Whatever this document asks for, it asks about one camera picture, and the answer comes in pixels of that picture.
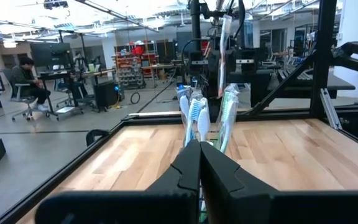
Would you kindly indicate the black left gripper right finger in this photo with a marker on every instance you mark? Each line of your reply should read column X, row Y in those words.
column 275, row 208

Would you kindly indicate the grey office chair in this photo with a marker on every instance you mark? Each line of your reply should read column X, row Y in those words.
column 20, row 96

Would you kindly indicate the black standing desk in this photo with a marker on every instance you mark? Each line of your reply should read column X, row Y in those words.
column 64, row 76

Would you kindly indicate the black diagonal frame brace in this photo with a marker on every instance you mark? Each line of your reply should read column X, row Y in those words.
column 284, row 84

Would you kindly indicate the person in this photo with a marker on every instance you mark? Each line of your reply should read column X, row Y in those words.
column 23, row 77

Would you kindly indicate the orange toothbrush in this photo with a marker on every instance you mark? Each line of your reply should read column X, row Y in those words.
column 225, row 37

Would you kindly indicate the black side table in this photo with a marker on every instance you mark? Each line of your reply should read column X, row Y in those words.
column 291, row 81

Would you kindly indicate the black table frame rim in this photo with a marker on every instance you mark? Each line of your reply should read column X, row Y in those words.
column 65, row 171

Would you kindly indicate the blue toothbrush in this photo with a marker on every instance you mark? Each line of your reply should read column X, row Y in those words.
column 195, row 110

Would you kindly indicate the red parts shelf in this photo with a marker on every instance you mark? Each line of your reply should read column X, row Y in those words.
column 132, row 65

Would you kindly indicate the black curved clamp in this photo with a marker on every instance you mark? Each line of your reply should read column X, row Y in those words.
column 92, row 133

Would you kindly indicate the black computer tower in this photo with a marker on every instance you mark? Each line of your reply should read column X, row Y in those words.
column 106, row 95

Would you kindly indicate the black frame post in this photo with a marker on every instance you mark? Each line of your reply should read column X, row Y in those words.
column 323, row 62

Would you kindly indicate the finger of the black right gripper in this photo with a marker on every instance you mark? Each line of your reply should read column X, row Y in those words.
column 233, row 68
column 213, row 68

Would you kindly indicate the green white toothbrush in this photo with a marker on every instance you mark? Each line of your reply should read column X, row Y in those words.
column 228, row 124

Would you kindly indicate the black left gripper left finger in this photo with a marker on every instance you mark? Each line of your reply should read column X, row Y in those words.
column 135, row 205

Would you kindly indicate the black desk monitor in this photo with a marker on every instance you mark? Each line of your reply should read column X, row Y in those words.
column 50, row 54

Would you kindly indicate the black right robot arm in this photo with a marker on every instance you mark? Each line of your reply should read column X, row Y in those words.
column 196, row 31

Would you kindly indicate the white aluminium bracket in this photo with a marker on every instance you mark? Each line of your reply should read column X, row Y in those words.
column 331, row 109

